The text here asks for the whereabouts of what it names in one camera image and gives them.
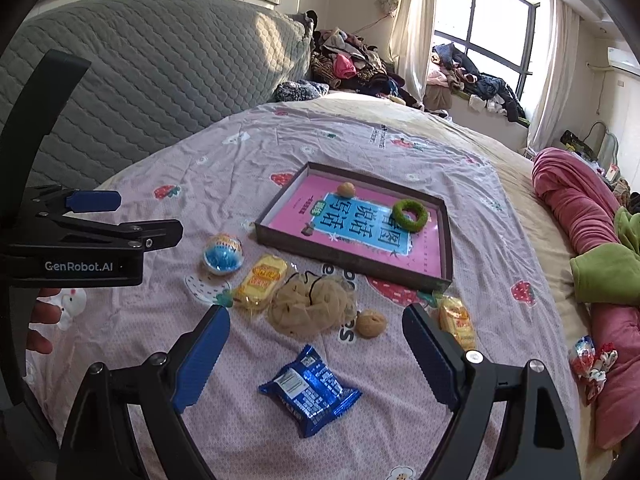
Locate pile of clothes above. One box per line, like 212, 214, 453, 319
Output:
300, 10, 426, 108

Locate beige mesh scrunchie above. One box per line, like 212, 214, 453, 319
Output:
266, 270, 358, 339

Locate dark patterned cloth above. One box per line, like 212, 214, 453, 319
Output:
274, 80, 330, 103

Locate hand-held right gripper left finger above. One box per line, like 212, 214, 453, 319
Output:
52, 304, 232, 480

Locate person's left hand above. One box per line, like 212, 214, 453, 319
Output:
27, 288, 64, 356

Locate pink book tray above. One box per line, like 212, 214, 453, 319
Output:
254, 161, 454, 295

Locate beige bed sheet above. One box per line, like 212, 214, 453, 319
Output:
260, 91, 616, 480

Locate white air conditioner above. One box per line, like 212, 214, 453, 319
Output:
607, 46, 640, 73

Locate pink book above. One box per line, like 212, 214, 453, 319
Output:
270, 175, 444, 277

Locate black bag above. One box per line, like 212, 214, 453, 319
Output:
560, 130, 596, 153

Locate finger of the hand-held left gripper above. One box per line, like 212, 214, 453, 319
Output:
10, 218, 184, 252
22, 185, 123, 221

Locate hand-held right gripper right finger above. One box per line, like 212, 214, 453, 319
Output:
401, 303, 584, 480

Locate green blanket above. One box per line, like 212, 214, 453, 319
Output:
570, 206, 640, 305

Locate black framed window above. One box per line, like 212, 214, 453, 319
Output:
432, 0, 556, 111

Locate cream curtain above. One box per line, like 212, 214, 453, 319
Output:
527, 0, 581, 153
387, 0, 441, 106

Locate pink strawberry printed sheet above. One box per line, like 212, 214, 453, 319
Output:
25, 102, 583, 480

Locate green fuzzy ring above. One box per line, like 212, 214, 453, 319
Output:
391, 199, 429, 233

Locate yellow snack packet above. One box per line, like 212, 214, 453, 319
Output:
434, 296, 478, 352
231, 254, 290, 313

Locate pink blanket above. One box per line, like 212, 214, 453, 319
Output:
531, 147, 640, 451

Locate grey quilted headboard cover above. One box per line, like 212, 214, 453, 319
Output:
0, 0, 313, 196

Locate blue snack packet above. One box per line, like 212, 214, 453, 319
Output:
258, 344, 363, 439

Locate clothes on window bench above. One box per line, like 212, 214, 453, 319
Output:
427, 42, 527, 123

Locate colourful candy wrapper pile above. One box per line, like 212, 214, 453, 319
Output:
568, 336, 619, 406

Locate beige window bench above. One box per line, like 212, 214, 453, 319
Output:
425, 85, 529, 151

